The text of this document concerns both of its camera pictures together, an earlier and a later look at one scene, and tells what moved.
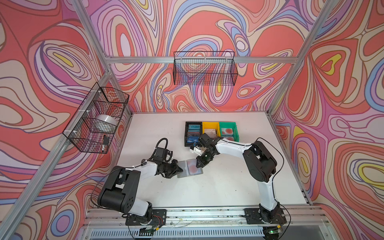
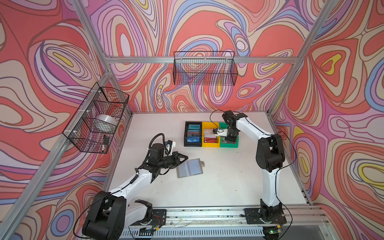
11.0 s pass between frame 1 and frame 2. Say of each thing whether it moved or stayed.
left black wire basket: stayed
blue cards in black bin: stayed
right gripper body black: moved
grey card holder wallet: stayed
